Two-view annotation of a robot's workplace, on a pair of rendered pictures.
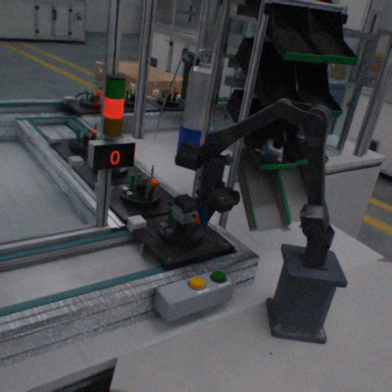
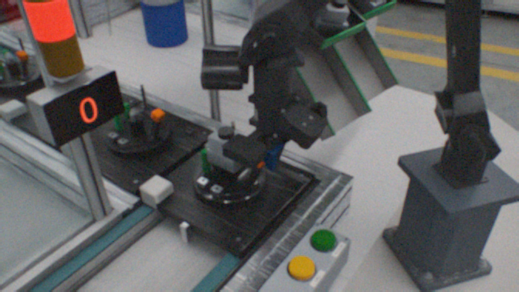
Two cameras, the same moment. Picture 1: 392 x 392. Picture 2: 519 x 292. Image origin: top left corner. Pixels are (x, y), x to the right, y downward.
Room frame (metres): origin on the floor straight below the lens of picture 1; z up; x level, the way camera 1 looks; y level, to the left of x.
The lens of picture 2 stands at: (0.53, 0.13, 1.54)
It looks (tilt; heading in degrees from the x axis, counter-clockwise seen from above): 37 degrees down; 345
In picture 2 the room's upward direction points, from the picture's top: 1 degrees counter-clockwise
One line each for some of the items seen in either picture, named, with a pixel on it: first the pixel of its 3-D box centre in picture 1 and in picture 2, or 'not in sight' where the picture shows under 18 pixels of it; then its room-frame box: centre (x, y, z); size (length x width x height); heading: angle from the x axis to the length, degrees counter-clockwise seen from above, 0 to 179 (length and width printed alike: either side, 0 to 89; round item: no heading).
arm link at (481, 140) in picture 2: (320, 232); (472, 130); (0.99, -0.32, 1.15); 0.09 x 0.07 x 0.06; 160
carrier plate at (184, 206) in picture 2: (179, 236); (230, 188); (1.17, 0.03, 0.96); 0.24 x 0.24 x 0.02; 39
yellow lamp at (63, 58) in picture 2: (112, 125); (61, 52); (1.14, 0.25, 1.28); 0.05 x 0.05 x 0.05
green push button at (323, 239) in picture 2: (218, 277); (323, 241); (0.99, -0.10, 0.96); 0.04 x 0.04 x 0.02
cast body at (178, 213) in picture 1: (182, 207); (222, 144); (1.18, 0.03, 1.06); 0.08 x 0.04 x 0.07; 39
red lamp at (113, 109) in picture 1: (113, 106); (50, 16); (1.14, 0.25, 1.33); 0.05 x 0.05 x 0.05
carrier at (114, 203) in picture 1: (141, 186); (136, 123); (1.37, 0.19, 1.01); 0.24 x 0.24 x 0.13; 39
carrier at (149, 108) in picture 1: (132, 96); not in sight; (2.54, 0.45, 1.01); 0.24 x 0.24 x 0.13; 39
